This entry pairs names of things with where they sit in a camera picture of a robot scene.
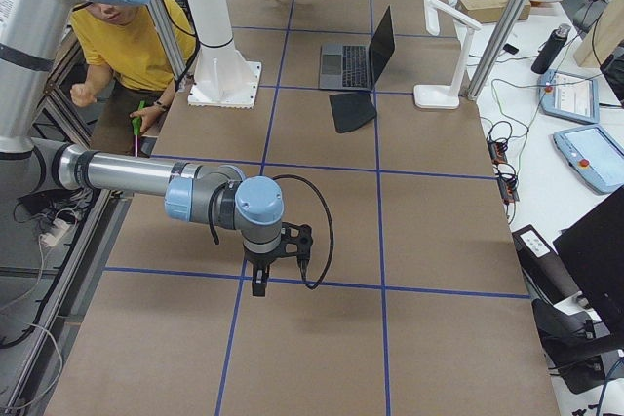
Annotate person in yellow shirt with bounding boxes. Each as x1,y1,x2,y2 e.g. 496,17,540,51
69,3,176,155

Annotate blue teach pendant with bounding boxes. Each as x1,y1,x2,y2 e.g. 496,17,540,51
537,69,600,124
552,124,623,194

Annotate white power strip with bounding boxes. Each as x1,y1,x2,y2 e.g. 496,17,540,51
40,218,71,247

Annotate orange circuit board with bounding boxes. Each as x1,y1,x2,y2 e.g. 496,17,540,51
487,140,519,205

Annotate black water bottle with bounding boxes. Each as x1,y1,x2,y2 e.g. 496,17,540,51
530,23,571,75

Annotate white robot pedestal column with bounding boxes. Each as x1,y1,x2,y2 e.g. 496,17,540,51
187,0,262,108

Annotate far blue teach pendant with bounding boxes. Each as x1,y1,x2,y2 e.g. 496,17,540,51
537,69,600,124

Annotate black box with white label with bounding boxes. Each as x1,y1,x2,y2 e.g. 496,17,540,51
512,225,580,303

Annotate grey laptop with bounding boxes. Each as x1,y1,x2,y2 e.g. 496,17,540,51
319,6,395,91

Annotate aluminium frame post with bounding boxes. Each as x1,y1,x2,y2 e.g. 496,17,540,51
466,0,526,101

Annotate cardboard box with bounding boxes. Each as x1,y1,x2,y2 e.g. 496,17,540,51
455,0,509,23

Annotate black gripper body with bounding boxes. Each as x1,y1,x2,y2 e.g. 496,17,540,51
244,222,313,271

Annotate black mouse pad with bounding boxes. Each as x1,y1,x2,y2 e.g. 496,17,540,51
330,93,377,133

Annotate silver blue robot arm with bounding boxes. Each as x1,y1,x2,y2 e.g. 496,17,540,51
1,0,313,296

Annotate black monitor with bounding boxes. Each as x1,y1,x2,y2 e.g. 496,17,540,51
554,188,623,331

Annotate green stick tool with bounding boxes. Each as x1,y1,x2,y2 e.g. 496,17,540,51
131,116,142,157

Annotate white desk lamp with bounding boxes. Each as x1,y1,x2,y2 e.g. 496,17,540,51
413,0,483,110

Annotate near blue teach pendant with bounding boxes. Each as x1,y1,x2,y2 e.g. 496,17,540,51
552,124,623,194

